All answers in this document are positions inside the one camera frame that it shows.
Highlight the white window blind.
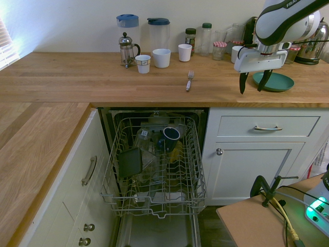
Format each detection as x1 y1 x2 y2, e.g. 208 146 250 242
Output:
0 16 21 72

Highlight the dark blue mug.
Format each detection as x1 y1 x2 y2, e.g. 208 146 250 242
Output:
156 127 181 154

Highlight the dark spice jar green lid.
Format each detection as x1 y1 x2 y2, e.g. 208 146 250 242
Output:
185 28 197 56

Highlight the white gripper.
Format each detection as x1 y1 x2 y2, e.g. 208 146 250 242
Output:
233 46 288 95

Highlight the yellow item in rack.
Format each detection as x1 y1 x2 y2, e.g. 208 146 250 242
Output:
169 143 185 163

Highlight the clear pitcher dark blue lid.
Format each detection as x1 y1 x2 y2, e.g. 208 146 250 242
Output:
147 17 171 52

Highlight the white cabinet drawer front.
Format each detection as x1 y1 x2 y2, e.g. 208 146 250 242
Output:
217 115 321 137

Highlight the clear bottle green lid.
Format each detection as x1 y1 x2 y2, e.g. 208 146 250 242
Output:
199 22 213 57

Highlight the tall empty glass jar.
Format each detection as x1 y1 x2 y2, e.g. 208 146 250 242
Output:
232 23 246 42

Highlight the teal green plate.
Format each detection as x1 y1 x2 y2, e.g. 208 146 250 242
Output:
251 71 295 93

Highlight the yellow cable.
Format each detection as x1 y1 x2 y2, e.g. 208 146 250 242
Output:
272 197 300 242

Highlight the black upright device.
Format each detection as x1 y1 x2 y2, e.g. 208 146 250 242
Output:
242 16 258 49

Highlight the white plastic bag red print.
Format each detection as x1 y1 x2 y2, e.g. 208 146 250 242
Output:
307 137 329 181

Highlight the black metal clamp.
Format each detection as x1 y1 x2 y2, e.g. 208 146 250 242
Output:
250 175 299 208

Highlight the white mug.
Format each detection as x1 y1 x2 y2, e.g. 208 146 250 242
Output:
230 46 244 64

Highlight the silver cabinet bar handle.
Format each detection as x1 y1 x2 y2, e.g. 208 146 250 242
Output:
81 155 98 187

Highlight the silver drawer handle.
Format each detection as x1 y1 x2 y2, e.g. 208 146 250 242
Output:
253 125 283 132

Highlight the clear glass with label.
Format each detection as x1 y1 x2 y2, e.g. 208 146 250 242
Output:
133 128 156 152

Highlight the grey cable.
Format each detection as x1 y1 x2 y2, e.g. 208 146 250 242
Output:
259 189 313 209

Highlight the built-in dishwasher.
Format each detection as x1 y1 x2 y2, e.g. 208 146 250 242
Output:
97 107 209 247

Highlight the small plain white cup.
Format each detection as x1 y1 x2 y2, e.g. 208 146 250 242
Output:
178 43 193 62

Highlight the white cup with patterned band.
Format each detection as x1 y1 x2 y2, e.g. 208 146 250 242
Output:
135 55 151 75

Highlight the white cabinet door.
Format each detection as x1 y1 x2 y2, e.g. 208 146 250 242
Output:
210 141 308 201

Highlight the black square dish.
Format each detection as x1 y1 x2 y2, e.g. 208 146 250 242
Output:
118 147 143 179

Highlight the glass French press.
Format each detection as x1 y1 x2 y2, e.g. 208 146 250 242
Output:
118 31 141 69

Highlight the silver fork with white handle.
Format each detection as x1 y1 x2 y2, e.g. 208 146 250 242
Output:
186 70 195 92

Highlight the stainless steel electric kettle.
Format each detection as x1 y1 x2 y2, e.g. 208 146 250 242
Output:
294 11 329 65

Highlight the grey wire dishwasher rack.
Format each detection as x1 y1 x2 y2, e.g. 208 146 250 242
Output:
99 116 208 220

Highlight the wide white cup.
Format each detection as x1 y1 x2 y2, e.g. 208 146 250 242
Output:
152 48 172 69

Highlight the clear pitcher light blue lid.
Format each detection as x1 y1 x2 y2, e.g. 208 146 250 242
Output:
116 14 141 54

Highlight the clear drinking glass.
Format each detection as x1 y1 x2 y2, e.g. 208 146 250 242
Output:
214 30 229 44

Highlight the glass jar red checkered lid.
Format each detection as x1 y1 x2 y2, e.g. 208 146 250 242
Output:
227 39 245 55
212 41 228 61
284 44 302 65

